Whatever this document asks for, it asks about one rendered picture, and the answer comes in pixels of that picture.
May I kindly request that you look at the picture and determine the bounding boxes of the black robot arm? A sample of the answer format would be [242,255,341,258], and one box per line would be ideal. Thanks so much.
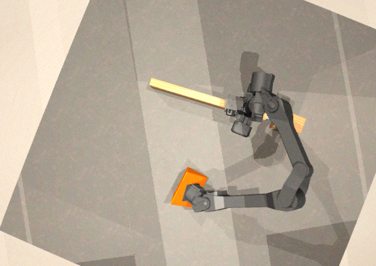
[182,71,313,213]

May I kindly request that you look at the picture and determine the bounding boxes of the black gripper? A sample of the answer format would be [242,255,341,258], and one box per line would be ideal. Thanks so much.
[231,93,255,137]

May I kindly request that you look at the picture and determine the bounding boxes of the brown wooden post with slot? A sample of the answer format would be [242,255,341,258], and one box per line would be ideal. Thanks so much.
[269,114,306,133]

